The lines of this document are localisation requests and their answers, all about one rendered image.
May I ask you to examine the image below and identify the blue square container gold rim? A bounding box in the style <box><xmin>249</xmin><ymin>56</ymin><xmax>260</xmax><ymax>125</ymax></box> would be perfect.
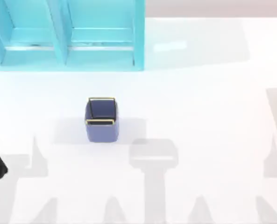
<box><xmin>84</xmin><ymin>97</ymin><xmax>119</xmax><ymax>143</ymax></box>

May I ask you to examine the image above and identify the light blue rack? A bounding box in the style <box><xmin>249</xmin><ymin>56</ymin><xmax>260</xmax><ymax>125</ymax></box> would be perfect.
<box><xmin>0</xmin><ymin>0</ymin><xmax>146</xmax><ymax>72</ymax></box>

